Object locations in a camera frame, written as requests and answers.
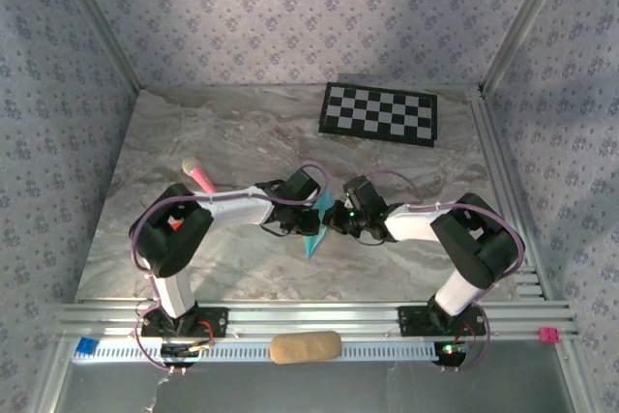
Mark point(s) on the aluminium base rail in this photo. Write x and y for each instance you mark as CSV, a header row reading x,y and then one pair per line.
x,y
314,316

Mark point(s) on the aluminium side rail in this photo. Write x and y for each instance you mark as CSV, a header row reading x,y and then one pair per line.
x,y
491,142

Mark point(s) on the small blue block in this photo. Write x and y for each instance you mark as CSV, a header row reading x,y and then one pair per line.
x,y
87,345

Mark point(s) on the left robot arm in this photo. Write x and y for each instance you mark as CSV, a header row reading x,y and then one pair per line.
x,y
167,244

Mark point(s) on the tan oblong sponge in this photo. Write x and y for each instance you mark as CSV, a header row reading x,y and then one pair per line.
x,y
305,347

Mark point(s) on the small pink block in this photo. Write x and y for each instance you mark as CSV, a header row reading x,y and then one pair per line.
x,y
549,334

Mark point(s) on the light blue cloth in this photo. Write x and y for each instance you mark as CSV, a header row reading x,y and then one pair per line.
x,y
313,243

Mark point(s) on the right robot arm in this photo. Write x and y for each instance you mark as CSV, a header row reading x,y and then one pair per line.
x,y
479,244

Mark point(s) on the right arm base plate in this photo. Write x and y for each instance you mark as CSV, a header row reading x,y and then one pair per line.
x,y
411,321

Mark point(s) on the red block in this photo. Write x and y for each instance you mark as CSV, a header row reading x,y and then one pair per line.
x,y
176,225

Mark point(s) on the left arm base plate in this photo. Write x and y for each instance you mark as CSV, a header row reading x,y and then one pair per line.
x,y
213,323

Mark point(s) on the black white checkerboard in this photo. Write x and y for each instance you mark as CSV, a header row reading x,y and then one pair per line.
x,y
378,114

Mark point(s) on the aluminium corner post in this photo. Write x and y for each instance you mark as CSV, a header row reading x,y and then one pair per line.
x,y
522,21
102,26

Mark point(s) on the pink toy microphone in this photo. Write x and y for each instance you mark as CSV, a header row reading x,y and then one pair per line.
x,y
199,177

